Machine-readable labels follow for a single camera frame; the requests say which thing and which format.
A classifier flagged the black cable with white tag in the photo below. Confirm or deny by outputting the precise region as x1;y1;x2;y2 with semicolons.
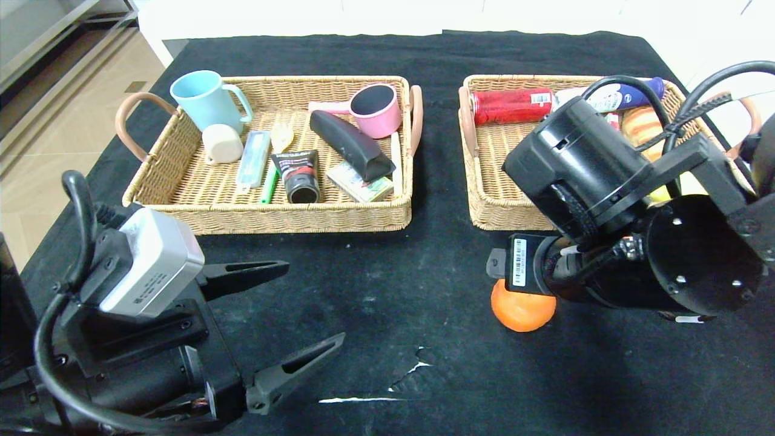
657;310;716;323

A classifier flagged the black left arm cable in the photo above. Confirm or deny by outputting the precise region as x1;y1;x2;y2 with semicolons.
33;171;188;435

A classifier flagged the black glasses case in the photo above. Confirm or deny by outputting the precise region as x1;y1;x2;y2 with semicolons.
309;109;397;182

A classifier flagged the clear plastic case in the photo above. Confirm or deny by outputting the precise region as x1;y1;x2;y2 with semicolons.
236;130;272;193

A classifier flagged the black cleanser tube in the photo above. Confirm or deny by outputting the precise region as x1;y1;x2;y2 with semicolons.
271;149;322;205

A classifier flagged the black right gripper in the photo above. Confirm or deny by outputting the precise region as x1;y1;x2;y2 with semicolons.
486;233;565;296

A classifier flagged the pale wooden stick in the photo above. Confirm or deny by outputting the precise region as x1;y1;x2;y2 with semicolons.
391;131;404;198

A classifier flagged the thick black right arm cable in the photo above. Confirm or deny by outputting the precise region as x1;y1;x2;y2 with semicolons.
662;61;775;155

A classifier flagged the grey metal shelf unit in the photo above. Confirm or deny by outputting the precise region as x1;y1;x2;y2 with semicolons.
0;0;143;179

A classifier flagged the black right camera cable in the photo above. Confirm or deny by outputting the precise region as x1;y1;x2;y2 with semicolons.
580;74;674;149

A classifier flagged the white bottle with blue cap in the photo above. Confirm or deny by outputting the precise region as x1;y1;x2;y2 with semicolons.
554;77;665;114

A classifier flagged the black table cloth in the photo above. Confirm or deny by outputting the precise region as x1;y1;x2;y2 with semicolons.
0;31;775;436

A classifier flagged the wicker basket with brown handles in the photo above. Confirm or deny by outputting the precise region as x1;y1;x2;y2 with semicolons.
458;74;760;232
115;75;423;235

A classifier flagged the small pink handled pot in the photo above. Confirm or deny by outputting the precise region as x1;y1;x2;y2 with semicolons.
308;83;403;139

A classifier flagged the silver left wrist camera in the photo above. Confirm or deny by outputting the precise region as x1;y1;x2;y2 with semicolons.
99;207;205;319

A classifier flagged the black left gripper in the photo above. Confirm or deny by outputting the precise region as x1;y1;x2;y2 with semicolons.
53;259;346;429

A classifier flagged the red drink can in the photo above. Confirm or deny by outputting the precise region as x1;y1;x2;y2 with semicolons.
470;88;555;127

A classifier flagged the yellow pasta spoon green handle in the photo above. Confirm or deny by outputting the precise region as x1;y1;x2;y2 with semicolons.
260;123;296;205

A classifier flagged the golden croissant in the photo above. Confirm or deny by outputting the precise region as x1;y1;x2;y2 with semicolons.
621;107;670;163

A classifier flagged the light blue mug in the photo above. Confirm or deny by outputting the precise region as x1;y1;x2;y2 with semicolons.
170;70;254;134

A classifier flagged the small cream cup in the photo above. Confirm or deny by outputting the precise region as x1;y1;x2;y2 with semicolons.
202;124;245;165

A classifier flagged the green card box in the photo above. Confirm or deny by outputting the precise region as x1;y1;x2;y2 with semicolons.
327;160;395;203

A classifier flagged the orange fruit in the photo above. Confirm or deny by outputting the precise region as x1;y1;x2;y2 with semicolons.
490;279;557;333

